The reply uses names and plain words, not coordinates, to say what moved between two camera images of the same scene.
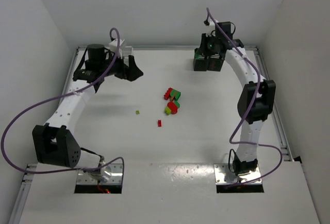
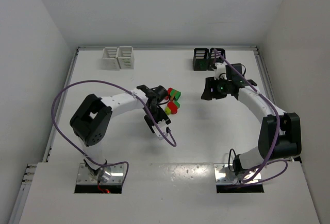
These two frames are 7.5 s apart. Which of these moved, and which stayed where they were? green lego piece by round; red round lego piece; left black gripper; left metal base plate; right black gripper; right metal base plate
Moved: left black gripper; right black gripper
Stayed: green lego piece by round; red round lego piece; left metal base plate; right metal base plate
